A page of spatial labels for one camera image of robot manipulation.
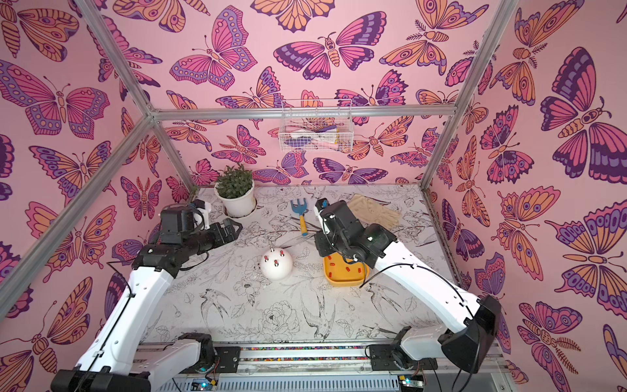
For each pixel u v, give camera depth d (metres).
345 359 0.75
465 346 0.37
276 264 0.83
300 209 1.13
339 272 0.92
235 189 0.98
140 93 0.86
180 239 0.55
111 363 0.38
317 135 0.90
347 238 0.52
